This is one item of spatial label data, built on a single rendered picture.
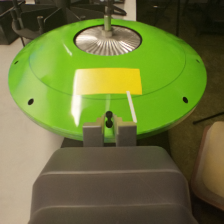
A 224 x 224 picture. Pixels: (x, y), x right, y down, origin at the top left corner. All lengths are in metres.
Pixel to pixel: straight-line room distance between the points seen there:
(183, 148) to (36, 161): 1.29
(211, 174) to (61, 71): 0.63
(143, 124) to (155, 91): 0.04
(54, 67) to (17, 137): 0.21
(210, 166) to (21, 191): 0.63
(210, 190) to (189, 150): 0.84
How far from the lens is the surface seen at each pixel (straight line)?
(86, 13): 0.63
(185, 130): 1.61
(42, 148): 0.35
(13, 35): 0.77
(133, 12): 0.98
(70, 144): 0.33
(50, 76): 0.22
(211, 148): 0.78
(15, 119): 0.43
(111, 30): 0.26
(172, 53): 0.26
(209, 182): 0.70
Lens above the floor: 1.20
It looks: 50 degrees down
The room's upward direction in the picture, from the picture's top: 1 degrees clockwise
